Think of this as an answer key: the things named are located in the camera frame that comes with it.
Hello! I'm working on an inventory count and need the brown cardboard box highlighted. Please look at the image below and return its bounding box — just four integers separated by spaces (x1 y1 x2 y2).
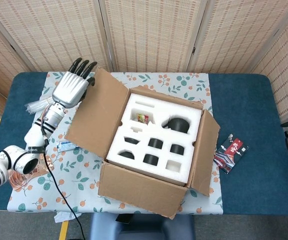
64 66 221 220

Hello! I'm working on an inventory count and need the floral tablecloth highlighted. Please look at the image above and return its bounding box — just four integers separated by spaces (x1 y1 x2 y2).
6 71 225 216

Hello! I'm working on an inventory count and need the blue white toothpaste tube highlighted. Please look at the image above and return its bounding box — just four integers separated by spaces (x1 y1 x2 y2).
56 140 80 152

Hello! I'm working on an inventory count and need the bundle of clear plastic straws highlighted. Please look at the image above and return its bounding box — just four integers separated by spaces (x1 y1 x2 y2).
24 96 57 116

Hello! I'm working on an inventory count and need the dark red blue packet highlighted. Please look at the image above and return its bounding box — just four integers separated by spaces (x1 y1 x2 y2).
213 133 250 174

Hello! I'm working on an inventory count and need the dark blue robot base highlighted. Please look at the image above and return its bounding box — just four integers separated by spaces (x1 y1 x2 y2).
88 212 196 240

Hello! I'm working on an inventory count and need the small red green packet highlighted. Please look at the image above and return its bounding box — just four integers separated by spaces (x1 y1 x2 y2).
136 113 150 125

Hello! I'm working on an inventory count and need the orange snack pouch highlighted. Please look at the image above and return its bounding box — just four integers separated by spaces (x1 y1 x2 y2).
7 153 55 192

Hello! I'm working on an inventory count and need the white foam insert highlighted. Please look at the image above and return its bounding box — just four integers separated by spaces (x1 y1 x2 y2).
105 92 203 187

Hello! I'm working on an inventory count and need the black cup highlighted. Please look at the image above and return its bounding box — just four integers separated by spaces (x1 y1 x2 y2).
143 153 160 166
148 137 164 149
123 136 140 146
170 143 186 155

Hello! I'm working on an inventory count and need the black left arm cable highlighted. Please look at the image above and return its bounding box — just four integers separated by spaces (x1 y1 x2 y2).
40 127 87 240

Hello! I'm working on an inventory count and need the crumpled white paper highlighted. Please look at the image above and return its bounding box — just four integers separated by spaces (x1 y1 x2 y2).
53 211 82 224

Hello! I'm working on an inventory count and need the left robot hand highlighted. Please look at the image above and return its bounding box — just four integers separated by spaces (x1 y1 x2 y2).
51 57 98 109

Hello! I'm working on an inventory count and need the bamboo folding screen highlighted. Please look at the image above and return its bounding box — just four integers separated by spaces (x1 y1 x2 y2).
0 0 288 123

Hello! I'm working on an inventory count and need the black teapot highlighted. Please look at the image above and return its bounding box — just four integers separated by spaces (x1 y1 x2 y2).
161 116 191 133

